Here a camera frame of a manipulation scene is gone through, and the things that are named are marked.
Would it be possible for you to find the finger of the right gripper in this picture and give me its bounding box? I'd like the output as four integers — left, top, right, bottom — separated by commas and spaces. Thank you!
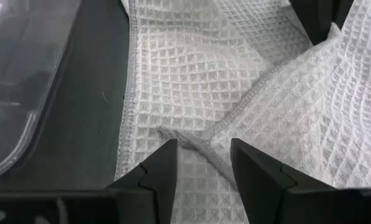
334, 0, 356, 30
289, 0, 341, 47

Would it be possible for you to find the white waffle-weave towel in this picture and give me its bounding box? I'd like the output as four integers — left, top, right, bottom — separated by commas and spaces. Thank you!
115, 0, 371, 224

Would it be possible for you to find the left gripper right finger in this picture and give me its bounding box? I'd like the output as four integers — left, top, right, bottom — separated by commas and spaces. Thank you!
230, 138, 371, 224

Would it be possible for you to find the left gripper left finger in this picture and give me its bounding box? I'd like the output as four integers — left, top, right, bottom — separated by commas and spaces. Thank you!
106, 139, 178, 224

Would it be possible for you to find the clear plastic bin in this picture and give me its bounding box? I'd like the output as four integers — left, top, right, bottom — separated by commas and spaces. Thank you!
0, 0, 82, 184

